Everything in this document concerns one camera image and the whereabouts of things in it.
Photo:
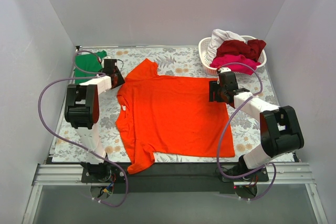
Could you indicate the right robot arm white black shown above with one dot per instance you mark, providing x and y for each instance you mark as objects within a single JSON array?
[{"x": 280, "y": 132}]

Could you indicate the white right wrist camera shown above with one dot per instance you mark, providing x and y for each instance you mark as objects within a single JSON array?
[{"x": 223, "y": 69}]

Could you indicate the dark red t-shirt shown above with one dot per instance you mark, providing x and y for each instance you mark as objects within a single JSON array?
[{"x": 251, "y": 49}]

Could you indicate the white plastic laundry basket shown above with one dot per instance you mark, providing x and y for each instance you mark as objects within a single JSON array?
[{"x": 202, "y": 50}]

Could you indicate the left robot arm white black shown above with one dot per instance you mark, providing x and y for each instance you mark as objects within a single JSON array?
[{"x": 82, "y": 112}]

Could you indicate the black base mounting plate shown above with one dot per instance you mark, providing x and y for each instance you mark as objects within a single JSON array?
[{"x": 160, "y": 178}]

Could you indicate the white t-shirt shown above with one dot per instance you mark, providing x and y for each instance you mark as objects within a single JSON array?
[{"x": 217, "y": 38}]

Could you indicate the magenta pink t-shirt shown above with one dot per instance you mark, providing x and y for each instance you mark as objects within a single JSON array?
[{"x": 235, "y": 60}]

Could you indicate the folded green t-shirt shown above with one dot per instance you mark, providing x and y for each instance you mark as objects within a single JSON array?
[{"x": 87, "y": 62}]

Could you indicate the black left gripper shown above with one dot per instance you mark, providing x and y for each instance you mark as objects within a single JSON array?
[{"x": 118, "y": 80}]

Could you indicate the aluminium frame rail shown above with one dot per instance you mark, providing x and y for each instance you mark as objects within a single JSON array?
[{"x": 73, "y": 174}]

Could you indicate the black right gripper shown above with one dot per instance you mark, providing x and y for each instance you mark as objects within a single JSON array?
[{"x": 213, "y": 91}]

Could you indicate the orange t-shirt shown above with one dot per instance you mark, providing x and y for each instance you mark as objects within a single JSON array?
[{"x": 171, "y": 115}]

